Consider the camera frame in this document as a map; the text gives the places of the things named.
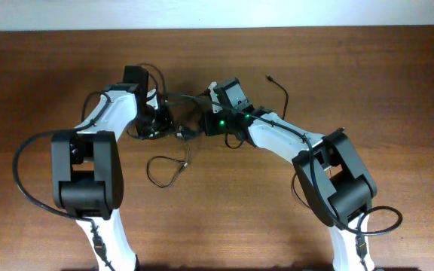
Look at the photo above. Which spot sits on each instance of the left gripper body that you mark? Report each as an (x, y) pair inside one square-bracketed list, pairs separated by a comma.
[(148, 123)]

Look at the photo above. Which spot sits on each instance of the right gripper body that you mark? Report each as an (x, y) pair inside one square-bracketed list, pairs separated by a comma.
[(218, 122)]

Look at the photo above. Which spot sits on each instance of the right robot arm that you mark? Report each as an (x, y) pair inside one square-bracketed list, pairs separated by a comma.
[(336, 184)]

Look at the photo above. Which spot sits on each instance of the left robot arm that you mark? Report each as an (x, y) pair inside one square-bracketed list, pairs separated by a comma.
[(88, 182)]

